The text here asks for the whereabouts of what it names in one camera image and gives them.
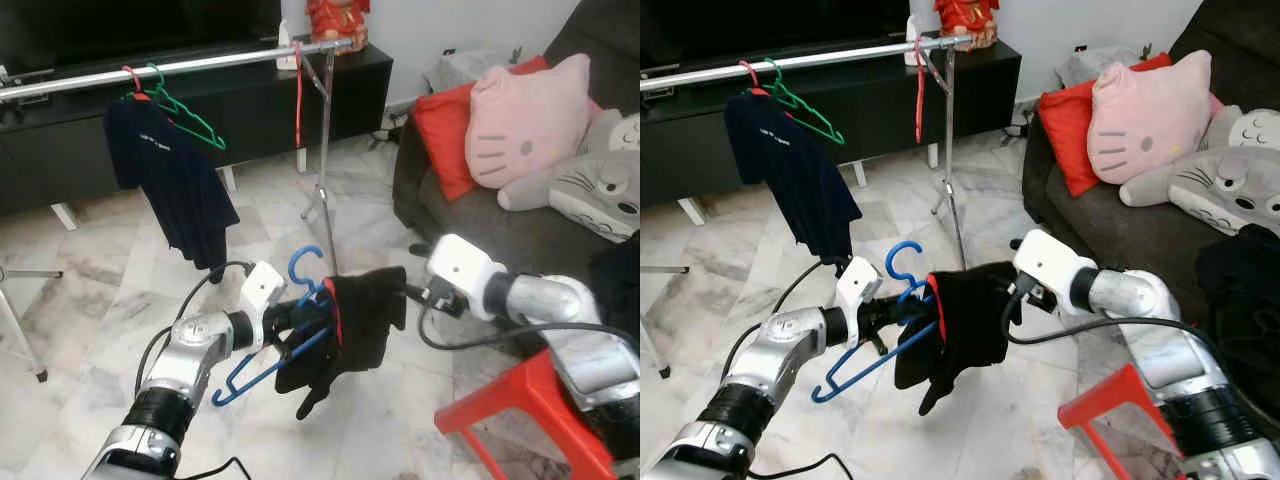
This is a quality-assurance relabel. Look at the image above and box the blue plastic hanger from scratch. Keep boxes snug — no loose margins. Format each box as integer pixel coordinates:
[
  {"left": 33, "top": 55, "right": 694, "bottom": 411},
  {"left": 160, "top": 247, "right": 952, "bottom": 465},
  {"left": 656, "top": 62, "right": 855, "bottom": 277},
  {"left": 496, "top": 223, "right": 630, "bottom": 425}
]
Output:
[
  {"left": 210, "top": 245, "right": 341, "bottom": 408},
  {"left": 810, "top": 240, "right": 946, "bottom": 404}
]

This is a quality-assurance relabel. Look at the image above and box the black television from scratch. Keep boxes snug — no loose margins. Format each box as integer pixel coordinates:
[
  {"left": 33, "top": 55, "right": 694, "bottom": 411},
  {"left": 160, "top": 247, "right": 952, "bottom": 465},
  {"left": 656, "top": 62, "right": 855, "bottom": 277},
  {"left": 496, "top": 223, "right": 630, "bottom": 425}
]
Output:
[
  {"left": 640, "top": 0, "right": 913, "bottom": 71},
  {"left": 0, "top": 0, "right": 284, "bottom": 76}
]

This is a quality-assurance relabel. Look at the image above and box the red plastic stool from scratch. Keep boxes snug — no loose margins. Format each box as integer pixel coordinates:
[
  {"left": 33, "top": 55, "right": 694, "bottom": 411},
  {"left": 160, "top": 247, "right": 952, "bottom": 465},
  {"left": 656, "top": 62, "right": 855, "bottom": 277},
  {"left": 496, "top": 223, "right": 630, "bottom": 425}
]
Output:
[
  {"left": 1058, "top": 362, "right": 1191, "bottom": 480},
  {"left": 433, "top": 348, "right": 619, "bottom": 480}
]

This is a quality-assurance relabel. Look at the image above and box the grey totoro plush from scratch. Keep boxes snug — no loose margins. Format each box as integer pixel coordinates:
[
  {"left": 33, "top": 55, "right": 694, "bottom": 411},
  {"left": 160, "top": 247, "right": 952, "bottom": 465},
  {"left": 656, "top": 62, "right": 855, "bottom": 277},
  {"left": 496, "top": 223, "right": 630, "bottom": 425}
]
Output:
[
  {"left": 497, "top": 150, "right": 641, "bottom": 244},
  {"left": 1118, "top": 145, "right": 1280, "bottom": 238}
]

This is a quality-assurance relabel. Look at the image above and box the red laughing buddha statue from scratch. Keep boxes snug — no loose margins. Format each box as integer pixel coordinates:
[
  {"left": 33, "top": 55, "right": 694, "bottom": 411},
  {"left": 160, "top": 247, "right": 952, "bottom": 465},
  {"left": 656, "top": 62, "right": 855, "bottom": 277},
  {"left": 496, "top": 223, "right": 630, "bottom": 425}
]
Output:
[
  {"left": 305, "top": 0, "right": 373, "bottom": 56},
  {"left": 935, "top": 0, "right": 1001, "bottom": 51}
]

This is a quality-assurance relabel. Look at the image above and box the black TV cabinet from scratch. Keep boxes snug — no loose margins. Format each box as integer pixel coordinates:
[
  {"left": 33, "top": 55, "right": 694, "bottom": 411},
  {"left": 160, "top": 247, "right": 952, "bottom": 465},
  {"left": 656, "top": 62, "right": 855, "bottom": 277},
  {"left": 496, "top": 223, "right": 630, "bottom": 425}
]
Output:
[
  {"left": 640, "top": 38, "right": 1023, "bottom": 211},
  {"left": 0, "top": 40, "right": 394, "bottom": 219}
]

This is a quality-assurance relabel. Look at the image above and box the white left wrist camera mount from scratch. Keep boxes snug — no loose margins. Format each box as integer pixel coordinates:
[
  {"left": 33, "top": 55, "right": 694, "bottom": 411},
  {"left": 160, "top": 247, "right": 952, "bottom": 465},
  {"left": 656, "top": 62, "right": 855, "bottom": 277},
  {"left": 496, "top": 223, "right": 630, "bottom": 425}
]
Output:
[
  {"left": 833, "top": 255, "right": 883, "bottom": 351},
  {"left": 235, "top": 260, "right": 288, "bottom": 351}
]

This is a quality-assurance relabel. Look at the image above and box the pink cat face pillow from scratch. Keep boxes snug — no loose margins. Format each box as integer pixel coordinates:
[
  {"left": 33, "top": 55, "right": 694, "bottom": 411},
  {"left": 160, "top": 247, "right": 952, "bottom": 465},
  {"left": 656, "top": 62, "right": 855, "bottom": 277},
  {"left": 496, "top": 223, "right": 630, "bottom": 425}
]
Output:
[
  {"left": 465, "top": 52, "right": 596, "bottom": 191},
  {"left": 1087, "top": 50, "right": 1216, "bottom": 186}
]

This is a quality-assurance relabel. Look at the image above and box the black shirt red collar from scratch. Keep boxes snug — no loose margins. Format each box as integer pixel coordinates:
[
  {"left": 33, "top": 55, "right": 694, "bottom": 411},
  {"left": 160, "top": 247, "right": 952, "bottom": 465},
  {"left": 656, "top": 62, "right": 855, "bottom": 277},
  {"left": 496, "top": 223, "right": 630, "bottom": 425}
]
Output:
[
  {"left": 275, "top": 265, "right": 409, "bottom": 421},
  {"left": 893, "top": 262, "right": 1023, "bottom": 417}
]

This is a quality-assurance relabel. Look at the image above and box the silver clothes rack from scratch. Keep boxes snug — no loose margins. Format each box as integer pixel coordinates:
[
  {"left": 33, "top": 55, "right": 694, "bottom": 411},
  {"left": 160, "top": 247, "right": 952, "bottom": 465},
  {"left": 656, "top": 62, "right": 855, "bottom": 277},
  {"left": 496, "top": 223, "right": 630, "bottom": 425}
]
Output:
[
  {"left": 0, "top": 38, "right": 356, "bottom": 383},
  {"left": 640, "top": 34, "right": 979, "bottom": 381}
]

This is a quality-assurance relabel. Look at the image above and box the red cushion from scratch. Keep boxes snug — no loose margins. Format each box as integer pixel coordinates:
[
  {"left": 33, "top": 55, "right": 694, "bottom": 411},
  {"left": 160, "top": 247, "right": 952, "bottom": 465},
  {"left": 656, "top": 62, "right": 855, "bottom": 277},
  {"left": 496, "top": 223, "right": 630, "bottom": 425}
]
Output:
[
  {"left": 412, "top": 55, "right": 551, "bottom": 203},
  {"left": 1037, "top": 52, "right": 1176, "bottom": 198}
]

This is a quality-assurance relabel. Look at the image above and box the navy blue shirt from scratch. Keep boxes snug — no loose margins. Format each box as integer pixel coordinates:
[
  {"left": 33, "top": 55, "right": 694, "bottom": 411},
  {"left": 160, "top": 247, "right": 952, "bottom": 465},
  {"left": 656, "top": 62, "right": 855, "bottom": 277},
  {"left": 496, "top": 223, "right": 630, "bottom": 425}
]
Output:
[
  {"left": 103, "top": 95, "right": 241, "bottom": 271},
  {"left": 722, "top": 90, "right": 863, "bottom": 266}
]

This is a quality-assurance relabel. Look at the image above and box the lace covered side table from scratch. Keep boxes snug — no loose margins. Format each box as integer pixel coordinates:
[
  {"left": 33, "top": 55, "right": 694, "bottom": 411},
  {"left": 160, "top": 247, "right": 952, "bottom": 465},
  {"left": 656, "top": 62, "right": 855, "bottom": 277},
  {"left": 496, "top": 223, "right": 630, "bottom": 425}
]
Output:
[
  {"left": 425, "top": 48, "right": 511, "bottom": 96},
  {"left": 1055, "top": 45, "right": 1141, "bottom": 91}
]

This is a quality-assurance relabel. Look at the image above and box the dark brown sofa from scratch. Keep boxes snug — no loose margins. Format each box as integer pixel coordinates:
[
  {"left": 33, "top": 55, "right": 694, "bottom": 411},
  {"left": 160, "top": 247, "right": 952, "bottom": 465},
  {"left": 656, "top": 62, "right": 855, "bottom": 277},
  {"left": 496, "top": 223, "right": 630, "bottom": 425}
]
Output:
[
  {"left": 1020, "top": 0, "right": 1280, "bottom": 431},
  {"left": 392, "top": 0, "right": 641, "bottom": 331}
]

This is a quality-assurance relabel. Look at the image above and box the green plastic hanger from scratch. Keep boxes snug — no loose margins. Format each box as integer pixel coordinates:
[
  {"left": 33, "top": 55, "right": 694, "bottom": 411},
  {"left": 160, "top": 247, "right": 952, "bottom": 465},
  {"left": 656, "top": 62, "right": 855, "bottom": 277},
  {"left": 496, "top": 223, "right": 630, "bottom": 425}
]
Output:
[
  {"left": 145, "top": 63, "right": 228, "bottom": 151},
  {"left": 762, "top": 58, "right": 846, "bottom": 146}
]

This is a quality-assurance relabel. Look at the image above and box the black garment pile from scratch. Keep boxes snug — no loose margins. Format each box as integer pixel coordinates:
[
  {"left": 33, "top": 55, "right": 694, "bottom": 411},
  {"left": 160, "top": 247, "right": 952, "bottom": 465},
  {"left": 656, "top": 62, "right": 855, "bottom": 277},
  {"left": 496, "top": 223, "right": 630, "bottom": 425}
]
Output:
[{"left": 1195, "top": 225, "right": 1280, "bottom": 406}]

